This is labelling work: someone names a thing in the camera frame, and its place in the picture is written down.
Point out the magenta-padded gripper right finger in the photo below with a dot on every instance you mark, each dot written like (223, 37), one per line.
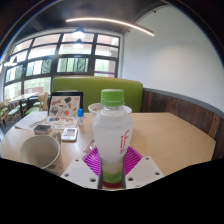
(145, 171)

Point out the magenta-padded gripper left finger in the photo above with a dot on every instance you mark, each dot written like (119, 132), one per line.
(77, 173)

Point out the clear green-capped drink bottle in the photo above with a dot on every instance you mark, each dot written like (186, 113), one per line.
(111, 133)

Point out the patterned white paper cup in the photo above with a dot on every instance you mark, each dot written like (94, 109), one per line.
(50, 163)

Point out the flat round red coaster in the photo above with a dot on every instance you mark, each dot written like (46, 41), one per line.
(112, 184)

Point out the small white flat device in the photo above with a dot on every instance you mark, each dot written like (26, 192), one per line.
(69, 134)

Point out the colourful sticker sheet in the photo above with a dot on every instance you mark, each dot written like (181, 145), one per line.
(60, 121)

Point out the white ceramic bowl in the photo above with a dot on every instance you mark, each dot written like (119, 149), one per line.
(94, 108)

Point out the black-framed picture stand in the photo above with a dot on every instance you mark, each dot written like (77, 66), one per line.
(65, 105)

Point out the white paper sheets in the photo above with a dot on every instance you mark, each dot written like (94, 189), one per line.
(30, 120)

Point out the green upholstered bench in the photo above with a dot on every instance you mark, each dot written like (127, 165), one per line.
(90, 86)

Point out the group of green-seated wooden chairs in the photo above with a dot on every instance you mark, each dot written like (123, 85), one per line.
(13, 111)

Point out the wooden dining table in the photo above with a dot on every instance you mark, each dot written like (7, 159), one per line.
(23, 96)

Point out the large black-framed window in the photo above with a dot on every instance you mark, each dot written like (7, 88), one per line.
(66, 55)

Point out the group of pendant ceiling lamps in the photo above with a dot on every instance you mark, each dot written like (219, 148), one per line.
(78, 34)

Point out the long curved strip light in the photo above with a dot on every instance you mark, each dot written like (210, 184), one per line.
(110, 21)

